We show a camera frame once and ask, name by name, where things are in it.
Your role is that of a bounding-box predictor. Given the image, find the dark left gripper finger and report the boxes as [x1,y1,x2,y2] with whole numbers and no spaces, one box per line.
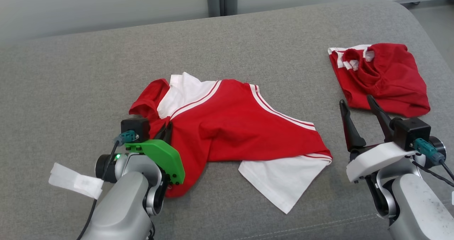
[154,124,167,141]
[164,122,174,145]

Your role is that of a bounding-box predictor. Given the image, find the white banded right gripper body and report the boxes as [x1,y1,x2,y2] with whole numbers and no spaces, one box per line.
[346,142,417,184]

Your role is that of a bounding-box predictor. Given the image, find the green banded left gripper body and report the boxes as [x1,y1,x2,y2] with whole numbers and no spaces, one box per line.
[124,139,186,185]

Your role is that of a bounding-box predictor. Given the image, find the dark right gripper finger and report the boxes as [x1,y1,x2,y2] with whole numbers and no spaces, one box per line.
[339,99,367,152]
[366,95,394,143]

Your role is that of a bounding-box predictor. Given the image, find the red shorts with white stripe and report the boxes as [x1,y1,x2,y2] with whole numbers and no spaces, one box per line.
[327,43,431,118]

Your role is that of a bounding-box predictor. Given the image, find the red jersey with white sleeves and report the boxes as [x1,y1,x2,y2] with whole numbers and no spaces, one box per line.
[128,72,333,214]

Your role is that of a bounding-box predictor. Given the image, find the white tape flag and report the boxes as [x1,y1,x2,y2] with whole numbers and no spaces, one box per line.
[49,163,104,200]

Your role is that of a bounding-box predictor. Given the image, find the grey fabric sofa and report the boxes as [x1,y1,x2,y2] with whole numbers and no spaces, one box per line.
[0,0,454,240]

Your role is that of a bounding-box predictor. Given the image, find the teal left cable connector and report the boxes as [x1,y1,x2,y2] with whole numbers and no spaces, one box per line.
[113,130,137,146]

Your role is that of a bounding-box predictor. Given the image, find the teal cable connector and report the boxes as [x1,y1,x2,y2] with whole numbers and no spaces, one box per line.
[113,130,137,146]
[413,138,445,164]

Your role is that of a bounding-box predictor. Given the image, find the teal right cable connector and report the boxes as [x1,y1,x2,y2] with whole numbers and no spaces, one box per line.
[413,138,445,164]

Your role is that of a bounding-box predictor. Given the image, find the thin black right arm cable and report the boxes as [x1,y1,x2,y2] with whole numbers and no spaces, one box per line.
[411,160,454,189]

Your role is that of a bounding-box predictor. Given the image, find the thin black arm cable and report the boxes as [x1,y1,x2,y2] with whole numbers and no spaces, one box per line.
[411,160,454,189]
[76,142,119,240]

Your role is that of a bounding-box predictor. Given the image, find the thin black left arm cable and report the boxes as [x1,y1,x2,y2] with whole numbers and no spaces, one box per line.
[76,142,119,240]

